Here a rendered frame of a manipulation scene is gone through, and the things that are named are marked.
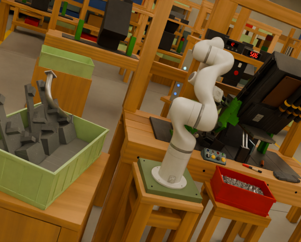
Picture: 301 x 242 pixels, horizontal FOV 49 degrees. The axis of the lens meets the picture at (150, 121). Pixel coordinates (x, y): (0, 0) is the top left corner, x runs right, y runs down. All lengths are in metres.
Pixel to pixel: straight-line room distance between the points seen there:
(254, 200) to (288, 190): 0.50
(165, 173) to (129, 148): 0.38
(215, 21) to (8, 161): 1.69
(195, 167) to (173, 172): 0.45
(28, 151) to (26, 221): 0.29
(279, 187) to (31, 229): 1.56
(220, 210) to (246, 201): 0.16
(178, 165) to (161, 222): 0.29
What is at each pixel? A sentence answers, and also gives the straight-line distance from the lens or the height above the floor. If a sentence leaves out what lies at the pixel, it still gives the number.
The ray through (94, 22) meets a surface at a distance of 8.96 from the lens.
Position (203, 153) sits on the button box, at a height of 0.92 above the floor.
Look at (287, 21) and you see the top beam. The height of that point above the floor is 1.86.
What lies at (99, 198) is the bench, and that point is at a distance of 2.86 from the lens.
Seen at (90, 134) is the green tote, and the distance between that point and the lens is 1.87.
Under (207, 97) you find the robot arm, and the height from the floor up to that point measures 1.34.
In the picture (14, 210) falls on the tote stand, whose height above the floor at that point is 0.76.
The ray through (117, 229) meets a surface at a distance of 1.98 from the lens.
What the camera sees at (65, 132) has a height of 0.91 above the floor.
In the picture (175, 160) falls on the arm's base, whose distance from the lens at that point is 1.62.
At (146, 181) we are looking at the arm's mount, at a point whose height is 0.88.
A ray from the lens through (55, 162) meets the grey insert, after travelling 1.61.
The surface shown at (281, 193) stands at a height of 0.82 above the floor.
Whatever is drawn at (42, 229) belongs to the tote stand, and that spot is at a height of 0.71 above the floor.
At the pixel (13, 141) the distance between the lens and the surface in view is 1.51.
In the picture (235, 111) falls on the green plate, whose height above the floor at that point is 1.20.
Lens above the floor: 1.64
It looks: 18 degrees down
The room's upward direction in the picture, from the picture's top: 20 degrees clockwise
